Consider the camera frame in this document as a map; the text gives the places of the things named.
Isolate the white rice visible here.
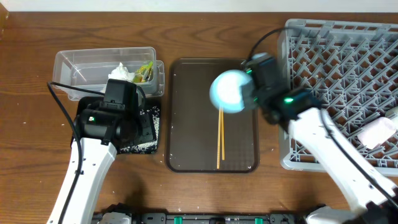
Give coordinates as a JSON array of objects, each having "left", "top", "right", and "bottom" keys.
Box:
[{"left": 119, "top": 105, "right": 161, "bottom": 155}]

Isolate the white cup green inside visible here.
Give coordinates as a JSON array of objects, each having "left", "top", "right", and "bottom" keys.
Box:
[{"left": 385, "top": 106, "right": 398, "bottom": 120}]

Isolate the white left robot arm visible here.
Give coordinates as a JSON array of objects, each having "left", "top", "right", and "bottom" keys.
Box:
[{"left": 48, "top": 79, "right": 160, "bottom": 223}]

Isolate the clear plastic bin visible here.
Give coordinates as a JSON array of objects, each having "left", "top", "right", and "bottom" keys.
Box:
[{"left": 53, "top": 47, "right": 165, "bottom": 97}]

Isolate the light blue rice bowl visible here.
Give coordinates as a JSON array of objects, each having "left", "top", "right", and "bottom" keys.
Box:
[{"left": 209, "top": 70, "right": 252, "bottom": 114}]

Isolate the yellow green snack wrapper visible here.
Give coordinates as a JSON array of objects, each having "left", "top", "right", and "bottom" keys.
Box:
[{"left": 133, "top": 62, "right": 153, "bottom": 83}]

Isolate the wooden chopstick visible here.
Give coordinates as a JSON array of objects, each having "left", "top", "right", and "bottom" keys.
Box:
[
  {"left": 216, "top": 108, "right": 221, "bottom": 169},
  {"left": 221, "top": 108, "right": 225, "bottom": 161}
]

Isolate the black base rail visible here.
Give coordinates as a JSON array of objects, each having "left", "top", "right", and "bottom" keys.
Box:
[{"left": 90, "top": 203, "right": 305, "bottom": 224}]

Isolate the grey dishwasher rack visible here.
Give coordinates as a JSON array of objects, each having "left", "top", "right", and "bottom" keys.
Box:
[{"left": 278, "top": 19, "right": 397, "bottom": 177}]

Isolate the white cup pink inside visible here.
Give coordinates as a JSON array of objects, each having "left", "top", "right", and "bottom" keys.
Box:
[{"left": 358, "top": 117, "right": 397, "bottom": 149}]

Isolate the dark brown serving tray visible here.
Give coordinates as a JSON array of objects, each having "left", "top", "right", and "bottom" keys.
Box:
[{"left": 165, "top": 58, "right": 259, "bottom": 173}]

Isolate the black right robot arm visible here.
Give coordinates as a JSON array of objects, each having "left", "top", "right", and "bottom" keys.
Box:
[{"left": 242, "top": 54, "right": 397, "bottom": 223}]

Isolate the black plastic tray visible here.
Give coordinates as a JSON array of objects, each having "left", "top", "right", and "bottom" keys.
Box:
[{"left": 76, "top": 96, "right": 162, "bottom": 155}]

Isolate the white tissue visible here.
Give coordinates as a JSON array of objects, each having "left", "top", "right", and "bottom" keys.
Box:
[{"left": 108, "top": 62, "right": 135, "bottom": 82}]

